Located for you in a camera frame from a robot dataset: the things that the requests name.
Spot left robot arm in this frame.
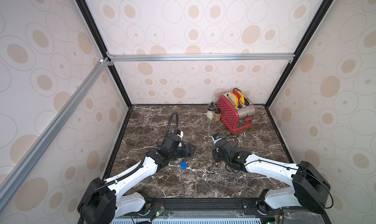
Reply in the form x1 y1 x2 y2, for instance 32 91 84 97
77 131 196 224

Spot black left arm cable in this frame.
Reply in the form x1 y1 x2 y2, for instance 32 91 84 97
164 112 179 136

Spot blue 2x2 lego brick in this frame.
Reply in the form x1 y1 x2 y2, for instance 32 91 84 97
180 161 187 170

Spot yellow toy slice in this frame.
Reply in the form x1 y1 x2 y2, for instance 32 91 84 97
233 89 245 105

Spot left diagonal aluminium rail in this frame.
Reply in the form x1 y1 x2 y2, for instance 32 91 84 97
1 58 110 211

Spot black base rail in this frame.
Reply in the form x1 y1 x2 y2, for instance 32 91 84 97
79 198 330 224

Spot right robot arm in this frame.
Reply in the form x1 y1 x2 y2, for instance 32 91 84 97
212 136 332 214

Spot red polka dot toaster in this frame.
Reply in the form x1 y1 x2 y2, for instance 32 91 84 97
216 88 256 133

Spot horizontal aluminium rail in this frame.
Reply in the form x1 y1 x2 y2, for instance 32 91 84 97
106 53 295 62

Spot brown spice jar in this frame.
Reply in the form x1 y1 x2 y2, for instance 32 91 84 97
213 108 221 122

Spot glass jar with black lid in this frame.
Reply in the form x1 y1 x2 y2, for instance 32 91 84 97
206 102 216 119

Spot toy bread slice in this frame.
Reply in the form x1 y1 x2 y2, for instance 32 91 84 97
227 92 239 107

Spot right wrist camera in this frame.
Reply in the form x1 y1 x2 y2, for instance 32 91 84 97
211 134 222 147

